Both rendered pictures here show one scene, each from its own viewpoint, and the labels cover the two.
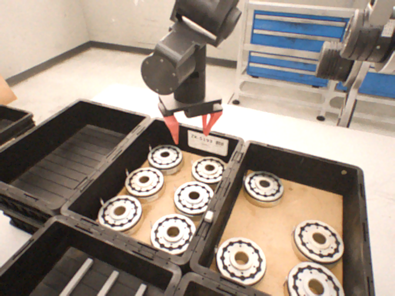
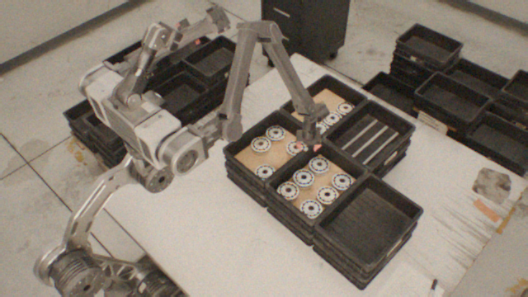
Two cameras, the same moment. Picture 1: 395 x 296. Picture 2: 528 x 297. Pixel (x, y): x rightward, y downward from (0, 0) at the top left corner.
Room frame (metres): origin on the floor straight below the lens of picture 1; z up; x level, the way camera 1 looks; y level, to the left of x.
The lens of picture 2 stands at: (1.69, 0.37, 2.60)
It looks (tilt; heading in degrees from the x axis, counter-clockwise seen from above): 49 degrees down; 204
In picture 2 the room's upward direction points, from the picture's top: 2 degrees counter-clockwise
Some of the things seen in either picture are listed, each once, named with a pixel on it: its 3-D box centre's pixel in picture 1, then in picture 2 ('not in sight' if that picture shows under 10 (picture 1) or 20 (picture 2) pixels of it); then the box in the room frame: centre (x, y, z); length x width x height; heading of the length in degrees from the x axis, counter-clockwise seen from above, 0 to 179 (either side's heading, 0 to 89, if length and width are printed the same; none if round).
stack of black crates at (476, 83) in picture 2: not in sight; (468, 96); (-1.12, 0.78, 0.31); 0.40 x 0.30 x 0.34; 69
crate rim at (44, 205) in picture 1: (72, 143); (369, 218); (0.57, 0.36, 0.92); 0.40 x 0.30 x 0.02; 157
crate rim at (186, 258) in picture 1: (165, 173); (317, 179); (0.45, 0.08, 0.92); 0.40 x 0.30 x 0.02; 157
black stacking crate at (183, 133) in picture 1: (166, 187); (316, 185); (0.45, 0.08, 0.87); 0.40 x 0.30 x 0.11; 157
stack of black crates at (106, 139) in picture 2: not in sight; (130, 137); (0.18, -1.28, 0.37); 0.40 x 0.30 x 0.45; 159
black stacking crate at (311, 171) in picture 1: (284, 225); (271, 151); (0.34, -0.19, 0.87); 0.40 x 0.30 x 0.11; 157
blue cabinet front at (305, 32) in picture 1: (291, 50); not in sight; (2.21, -0.78, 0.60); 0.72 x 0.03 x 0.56; 69
